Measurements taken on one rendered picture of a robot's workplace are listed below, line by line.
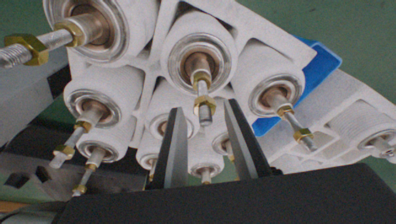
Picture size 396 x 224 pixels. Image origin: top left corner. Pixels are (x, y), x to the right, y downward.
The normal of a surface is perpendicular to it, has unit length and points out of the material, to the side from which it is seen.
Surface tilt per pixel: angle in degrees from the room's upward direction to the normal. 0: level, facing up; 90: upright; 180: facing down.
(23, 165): 45
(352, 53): 0
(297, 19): 0
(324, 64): 88
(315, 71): 88
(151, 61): 0
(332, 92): 90
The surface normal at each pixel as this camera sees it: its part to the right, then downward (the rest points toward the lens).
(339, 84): -0.92, -0.27
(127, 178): 0.31, -0.04
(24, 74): 0.39, -0.70
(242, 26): 0.04, 0.66
